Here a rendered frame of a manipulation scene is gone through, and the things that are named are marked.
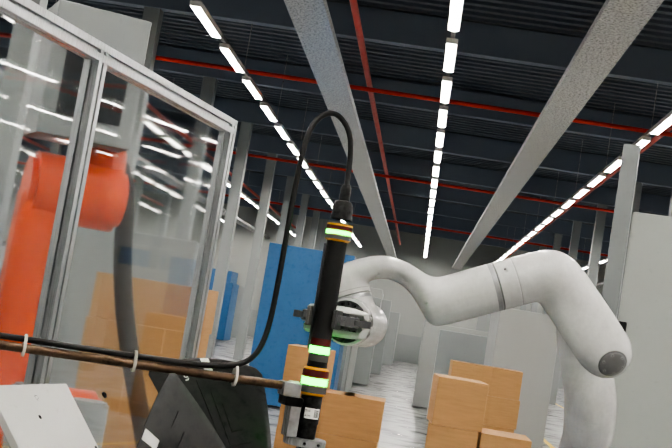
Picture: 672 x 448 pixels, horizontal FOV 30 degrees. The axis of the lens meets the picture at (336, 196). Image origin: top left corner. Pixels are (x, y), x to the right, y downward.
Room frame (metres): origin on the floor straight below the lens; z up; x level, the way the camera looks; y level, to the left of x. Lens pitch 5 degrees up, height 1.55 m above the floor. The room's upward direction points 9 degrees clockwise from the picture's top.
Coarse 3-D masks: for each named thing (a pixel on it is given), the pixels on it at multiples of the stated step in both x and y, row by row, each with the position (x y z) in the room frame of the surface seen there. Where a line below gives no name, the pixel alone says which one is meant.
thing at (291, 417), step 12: (288, 384) 2.03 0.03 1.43; (300, 384) 2.04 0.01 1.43; (288, 396) 2.03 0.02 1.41; (288, 408) 2.04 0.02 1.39; (300, 408) 2.04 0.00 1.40; (288, 420) 2.04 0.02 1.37; (288, 432) 2.04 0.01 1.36; (300, 444) 2.03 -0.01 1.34; (312, 444) 2.03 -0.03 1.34; (324, 444) 2.05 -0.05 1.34
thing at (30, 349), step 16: (32, 352) 1.90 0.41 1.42; (48, 352) 1.91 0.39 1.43; (64, 352) 1.92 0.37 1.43; (80, 352) 1.93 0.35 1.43; (144, 368) 1.96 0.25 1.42; (160, 368) 1.97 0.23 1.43; (176, 368) 1.98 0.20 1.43; (192, 368) 1.99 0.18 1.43; (256, 384) 2.02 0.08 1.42; (272, 384) 2.03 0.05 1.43
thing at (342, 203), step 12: (348, 192) 2.05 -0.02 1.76; (336, 204) 2.05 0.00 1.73; (348, 204) 2.05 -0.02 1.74; (336, 216) 2.04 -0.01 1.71; (348, 216) 2.05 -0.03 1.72; (312, 396) 2.04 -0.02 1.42; (312, 408) 2.04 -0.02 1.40; (300, 420) 2.05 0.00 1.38; (312, 420) 2.04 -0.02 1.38; (300, 432) 2.05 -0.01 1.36; (312, 432) 2.05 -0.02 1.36
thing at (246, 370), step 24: (192, 360) 2.12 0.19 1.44; (216, 360) 2.15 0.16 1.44; (192, 384) 2.09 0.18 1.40; (216, 384) 2.11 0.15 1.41; (240, 384) 2.14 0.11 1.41; (216, 408) 2.08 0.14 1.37; (240, 408) 2.10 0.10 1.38; (264, 408) 2.13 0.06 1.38; (240, 432) 2.07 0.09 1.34; (264, 432) 2.09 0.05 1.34
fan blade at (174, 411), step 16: (176, 384) 1.81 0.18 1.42; (160, 400) 1.77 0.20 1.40; (176, 400) 1.80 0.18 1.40; (192, 400) 1.83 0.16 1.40; (160, 416) 1.76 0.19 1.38; (176, 416) 1.79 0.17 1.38; (192, 416) 1.82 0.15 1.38; (160, 432) 1.76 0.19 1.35; (176, 432) 1.78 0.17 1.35; (192, 432) 1.81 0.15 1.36; (208, 432) 1.84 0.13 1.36
